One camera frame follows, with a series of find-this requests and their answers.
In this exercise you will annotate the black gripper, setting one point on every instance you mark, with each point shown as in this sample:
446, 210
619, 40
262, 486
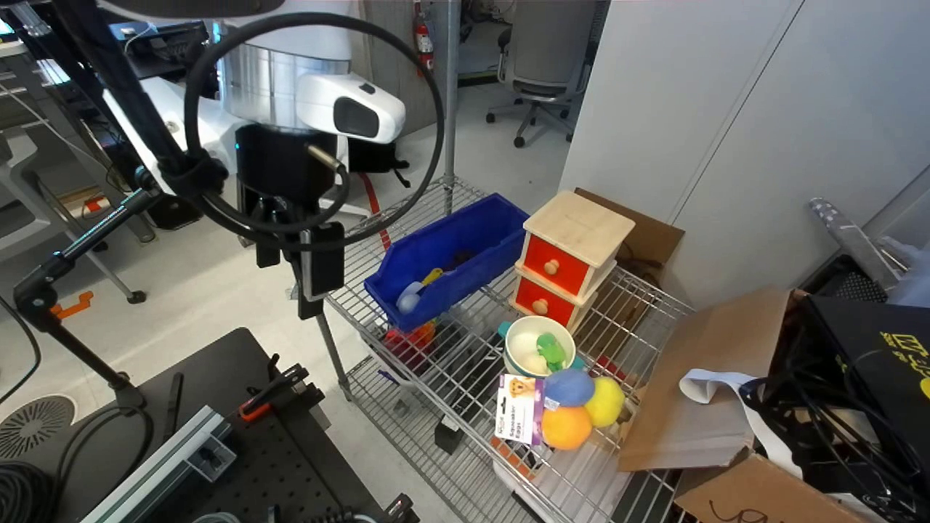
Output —
287, 163

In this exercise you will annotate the colourful toy pile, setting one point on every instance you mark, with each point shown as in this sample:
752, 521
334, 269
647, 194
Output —
567, 429

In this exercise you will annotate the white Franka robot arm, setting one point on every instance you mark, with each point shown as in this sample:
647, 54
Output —
279, 82

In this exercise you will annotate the blue plastic crate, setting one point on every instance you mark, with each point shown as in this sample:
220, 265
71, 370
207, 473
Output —
465, 287

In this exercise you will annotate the small white toy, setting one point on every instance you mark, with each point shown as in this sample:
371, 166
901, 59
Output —
526, 346

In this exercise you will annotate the small green toy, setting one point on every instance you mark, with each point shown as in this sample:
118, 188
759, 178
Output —
550, 351

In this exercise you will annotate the black backpack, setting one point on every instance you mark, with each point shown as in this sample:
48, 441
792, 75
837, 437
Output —
381, 163

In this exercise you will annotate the red plastic item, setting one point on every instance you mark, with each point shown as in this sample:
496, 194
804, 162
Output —
410, 344

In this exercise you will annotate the small box with red label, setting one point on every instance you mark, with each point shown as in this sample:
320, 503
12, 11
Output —
86, 204

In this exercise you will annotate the black work table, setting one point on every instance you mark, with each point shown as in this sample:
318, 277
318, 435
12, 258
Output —
272, 466

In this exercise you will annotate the orange floor marker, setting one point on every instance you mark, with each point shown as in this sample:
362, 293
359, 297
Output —
73, 306

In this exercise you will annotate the small black block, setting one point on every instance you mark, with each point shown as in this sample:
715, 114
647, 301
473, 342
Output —
448, 435

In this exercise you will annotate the red fire extinguisher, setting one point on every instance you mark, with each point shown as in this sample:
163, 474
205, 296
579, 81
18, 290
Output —
422, 40

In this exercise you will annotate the white bowl with green rim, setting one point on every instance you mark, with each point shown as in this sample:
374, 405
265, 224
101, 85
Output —
518, 368

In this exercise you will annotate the aluminium extrusion bar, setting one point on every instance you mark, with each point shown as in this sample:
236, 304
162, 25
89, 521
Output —
156, 466

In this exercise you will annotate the wooden box with red drawers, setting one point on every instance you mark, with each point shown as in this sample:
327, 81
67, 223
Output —
570, 227

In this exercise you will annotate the grey folding stand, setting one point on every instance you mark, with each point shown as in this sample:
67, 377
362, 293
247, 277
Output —
16, 171

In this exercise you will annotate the grey office chair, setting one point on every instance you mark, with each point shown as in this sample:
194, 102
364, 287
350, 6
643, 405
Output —
539, 88

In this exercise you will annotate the orange white small package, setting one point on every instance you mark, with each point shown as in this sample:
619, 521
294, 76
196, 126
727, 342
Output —
510, 458

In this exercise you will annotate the grey perforated round disc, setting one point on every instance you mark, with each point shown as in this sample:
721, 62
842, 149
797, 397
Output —
34, 429

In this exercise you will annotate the flat brown cardboard sheet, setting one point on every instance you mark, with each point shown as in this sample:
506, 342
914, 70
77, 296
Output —
653, 242

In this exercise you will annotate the brown cardboard box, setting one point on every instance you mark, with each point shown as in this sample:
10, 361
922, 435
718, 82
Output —
715, 368

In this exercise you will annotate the silver perforated metal bar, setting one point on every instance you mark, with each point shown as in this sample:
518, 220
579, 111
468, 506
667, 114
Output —
853, 242

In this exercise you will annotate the black box with yellow print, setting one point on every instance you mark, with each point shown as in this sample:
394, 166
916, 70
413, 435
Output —
874, 338

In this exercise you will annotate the black articulated camera stand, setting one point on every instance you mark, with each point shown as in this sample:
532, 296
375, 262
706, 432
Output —
73, 253

